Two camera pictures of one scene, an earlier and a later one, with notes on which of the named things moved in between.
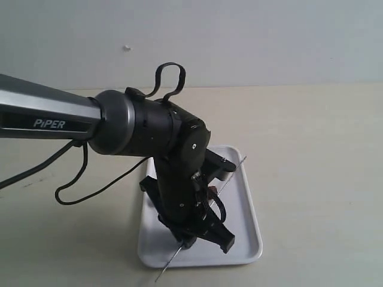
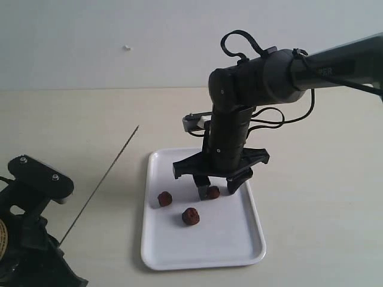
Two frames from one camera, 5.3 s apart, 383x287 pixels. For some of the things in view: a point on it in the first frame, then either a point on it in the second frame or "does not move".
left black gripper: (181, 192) -> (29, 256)
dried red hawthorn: (212, 191) does not move
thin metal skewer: (210, 206) -> (99, 187)
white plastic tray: (158, 247) does not move
